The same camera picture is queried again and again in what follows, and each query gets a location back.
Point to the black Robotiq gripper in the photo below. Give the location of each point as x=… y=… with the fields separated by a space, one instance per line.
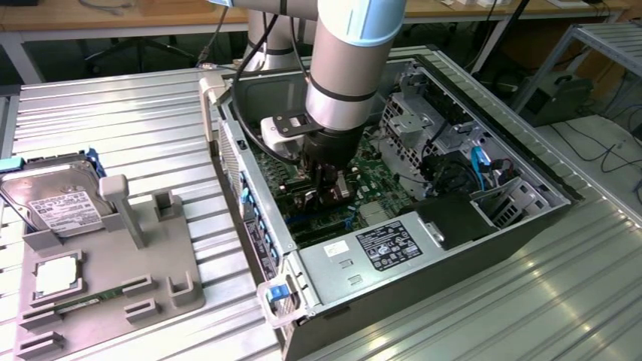
x=332 y=148

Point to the graphics card with fan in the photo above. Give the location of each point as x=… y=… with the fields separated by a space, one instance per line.
x=344 y=188

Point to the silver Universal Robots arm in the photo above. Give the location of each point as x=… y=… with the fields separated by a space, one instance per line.
x=346 y=56

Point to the black expansion slot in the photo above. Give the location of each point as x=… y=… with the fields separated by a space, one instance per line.
x=324 y=236
x=321 y=228

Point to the green motherboard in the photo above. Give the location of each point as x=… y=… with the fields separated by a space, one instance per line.
x=381 y=176

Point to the silver chipset heatsink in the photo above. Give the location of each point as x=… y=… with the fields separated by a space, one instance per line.
x=377 y=212

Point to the black plastic shroud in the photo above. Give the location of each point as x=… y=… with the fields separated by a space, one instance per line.
x=452 y=222

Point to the grey power supply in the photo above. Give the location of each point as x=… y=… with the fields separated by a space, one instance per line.
x=341 y=270

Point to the silver disk bay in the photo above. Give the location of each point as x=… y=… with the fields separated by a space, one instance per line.
x=507 y=214

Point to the blue case latch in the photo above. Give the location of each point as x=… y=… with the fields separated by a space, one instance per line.
x=280 y=293

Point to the open black PC case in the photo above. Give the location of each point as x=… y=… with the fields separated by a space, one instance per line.
x=452 y=293

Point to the black chair base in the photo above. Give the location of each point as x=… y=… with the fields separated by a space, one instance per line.
x=141 y=45

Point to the black floor device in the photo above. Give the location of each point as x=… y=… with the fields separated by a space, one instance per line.
x=563 y=97

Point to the grey parts rack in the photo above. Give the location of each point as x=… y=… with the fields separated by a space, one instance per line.
x=110 y=270

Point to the silver hard disk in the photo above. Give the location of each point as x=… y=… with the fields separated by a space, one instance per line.
x=55 y=195

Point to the green RAM stick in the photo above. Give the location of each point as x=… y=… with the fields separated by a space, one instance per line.
x=86 y=301

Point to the grey metal shelf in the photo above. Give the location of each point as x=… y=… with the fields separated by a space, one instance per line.
x=617 y=41

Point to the silver CPU chip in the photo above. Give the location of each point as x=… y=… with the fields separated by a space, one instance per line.
x=58 y=274

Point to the wooden desk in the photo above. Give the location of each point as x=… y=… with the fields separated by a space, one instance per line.
x=50 y=19

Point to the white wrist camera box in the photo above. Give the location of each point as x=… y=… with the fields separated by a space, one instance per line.
x=276 y=139

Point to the blue disk bracket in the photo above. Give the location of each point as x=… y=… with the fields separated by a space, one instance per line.
x=95 y=161

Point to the grey metal frame post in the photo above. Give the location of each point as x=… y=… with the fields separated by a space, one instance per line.
x=7 y=120

